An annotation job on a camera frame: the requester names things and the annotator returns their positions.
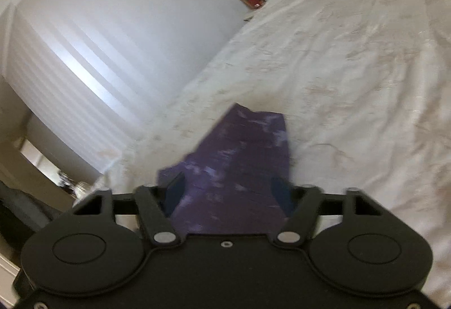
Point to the dark cloth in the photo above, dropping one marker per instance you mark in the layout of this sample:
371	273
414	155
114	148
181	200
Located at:
24	210

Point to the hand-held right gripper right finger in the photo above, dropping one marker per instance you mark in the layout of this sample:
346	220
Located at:
282	196

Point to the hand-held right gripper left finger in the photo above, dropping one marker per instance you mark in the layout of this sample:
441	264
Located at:
175	194

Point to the white nightstand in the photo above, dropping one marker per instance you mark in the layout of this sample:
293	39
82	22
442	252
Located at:
251	14

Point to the purple patterned garment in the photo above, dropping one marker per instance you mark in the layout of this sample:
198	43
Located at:
239	182

